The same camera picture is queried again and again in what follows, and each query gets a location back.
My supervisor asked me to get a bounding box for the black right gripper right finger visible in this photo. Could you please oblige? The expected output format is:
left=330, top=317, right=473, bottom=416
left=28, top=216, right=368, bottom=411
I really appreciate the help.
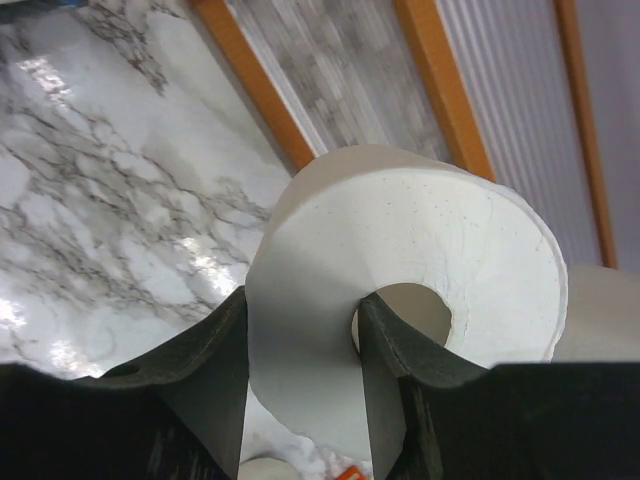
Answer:
left=358, top=294, right=639, bottom=479

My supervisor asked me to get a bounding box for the wooden two-tier shelf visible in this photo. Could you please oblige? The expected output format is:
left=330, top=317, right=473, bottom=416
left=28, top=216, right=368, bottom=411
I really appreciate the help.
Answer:
left=192, top=1, right=617, bottom=268

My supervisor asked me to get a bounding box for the black wrapped roll right rear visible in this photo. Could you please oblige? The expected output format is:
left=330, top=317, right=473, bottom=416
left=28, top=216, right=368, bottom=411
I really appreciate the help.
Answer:
left=237, top=457, right=301, bottom=480

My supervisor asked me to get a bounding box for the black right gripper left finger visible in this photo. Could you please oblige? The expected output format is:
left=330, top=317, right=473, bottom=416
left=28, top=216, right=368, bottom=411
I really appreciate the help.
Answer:
left=1, top=288, right=249, bottom=479

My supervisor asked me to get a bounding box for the white paper roll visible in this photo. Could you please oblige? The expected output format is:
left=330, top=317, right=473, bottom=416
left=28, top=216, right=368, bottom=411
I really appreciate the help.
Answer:
left=553, top=265, right=640, bottom=362
left=245, top=145, right=568, bottom=460

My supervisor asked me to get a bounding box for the orange snack packet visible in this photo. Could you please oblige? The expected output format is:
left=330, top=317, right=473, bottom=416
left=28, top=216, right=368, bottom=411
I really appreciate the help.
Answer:
left=336, top=465, right=372, bottom=480

